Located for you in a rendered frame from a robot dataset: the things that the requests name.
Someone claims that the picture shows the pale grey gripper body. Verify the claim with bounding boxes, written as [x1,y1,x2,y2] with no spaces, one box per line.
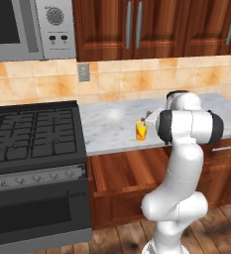
[144,107,164,127]

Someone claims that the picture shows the yellow and red smoothie cup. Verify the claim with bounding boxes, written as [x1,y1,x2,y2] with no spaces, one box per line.
[135,119,149,143]

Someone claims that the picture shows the open wooden drawer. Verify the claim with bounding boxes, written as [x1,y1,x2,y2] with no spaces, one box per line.
[86,146,174,230]

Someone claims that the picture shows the closed wooden drawer front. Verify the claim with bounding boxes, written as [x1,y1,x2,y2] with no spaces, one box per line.
[196,136,231,209]

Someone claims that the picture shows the wooden cupboard door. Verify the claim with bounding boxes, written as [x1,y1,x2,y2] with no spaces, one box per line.
[72,0,134,63]
[182,0,231,58]
[132,0,185,61]

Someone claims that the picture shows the black gas stove with oven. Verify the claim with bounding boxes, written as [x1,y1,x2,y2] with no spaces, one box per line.
[0,100,93,254]

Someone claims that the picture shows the silver microwave oven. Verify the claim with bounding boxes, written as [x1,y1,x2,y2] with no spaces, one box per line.
[0,0,77,64]

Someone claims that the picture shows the silver drawer handle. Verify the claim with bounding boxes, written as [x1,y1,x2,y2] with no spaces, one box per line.
[211,146,231,153]

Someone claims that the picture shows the grey wall outlet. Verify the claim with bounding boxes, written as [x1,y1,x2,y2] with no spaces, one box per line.
[77,63,91,83]

